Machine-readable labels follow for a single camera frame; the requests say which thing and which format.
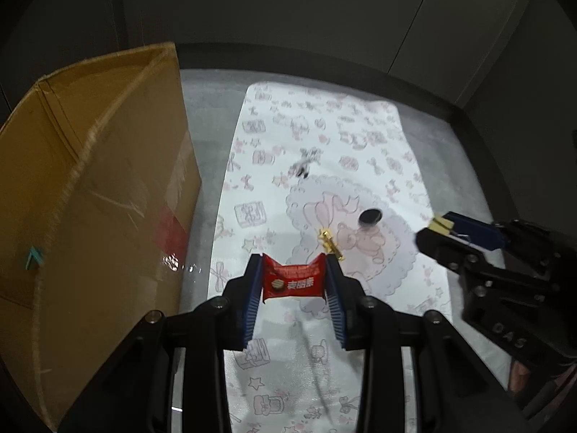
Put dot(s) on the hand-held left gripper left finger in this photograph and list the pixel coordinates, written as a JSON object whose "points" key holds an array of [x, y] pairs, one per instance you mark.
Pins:
{"points": [[252, 306]]}

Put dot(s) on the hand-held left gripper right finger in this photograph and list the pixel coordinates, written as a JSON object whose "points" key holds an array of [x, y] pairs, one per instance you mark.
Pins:
{"points": [[336, 306]]}

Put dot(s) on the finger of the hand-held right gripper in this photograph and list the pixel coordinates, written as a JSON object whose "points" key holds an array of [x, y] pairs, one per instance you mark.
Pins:
{"points": [[478, 232], [439, 247]]}

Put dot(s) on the red snack packet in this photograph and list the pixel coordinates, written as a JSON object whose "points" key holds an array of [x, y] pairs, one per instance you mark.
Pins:
{"points": [[293, 282]]}

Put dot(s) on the gold hair clip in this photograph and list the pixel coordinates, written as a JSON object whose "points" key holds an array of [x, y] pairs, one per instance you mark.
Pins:
{"points": [[331, 246]]}

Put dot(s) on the grey round compact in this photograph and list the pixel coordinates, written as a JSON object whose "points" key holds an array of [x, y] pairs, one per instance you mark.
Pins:
{"points": [[370, 218]]}

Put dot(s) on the brown cardboard box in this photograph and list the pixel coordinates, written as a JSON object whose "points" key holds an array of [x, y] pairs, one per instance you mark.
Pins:
{"points": [[90, 189]]}

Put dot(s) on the white printed mat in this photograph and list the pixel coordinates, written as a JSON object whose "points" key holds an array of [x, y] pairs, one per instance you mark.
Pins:
{"points": [[270, 189]]}

